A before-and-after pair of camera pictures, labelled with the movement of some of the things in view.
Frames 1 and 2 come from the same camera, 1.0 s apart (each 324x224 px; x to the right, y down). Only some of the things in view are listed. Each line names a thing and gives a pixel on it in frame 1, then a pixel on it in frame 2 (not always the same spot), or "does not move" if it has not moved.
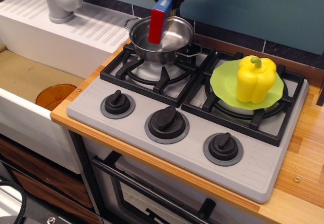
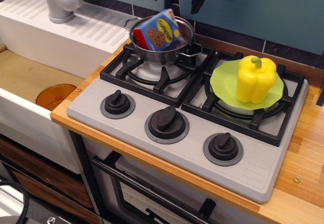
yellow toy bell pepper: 255,77 does not move
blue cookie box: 159,15 -> 161,32
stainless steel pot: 175,42 does not move
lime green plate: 223,80 does not move
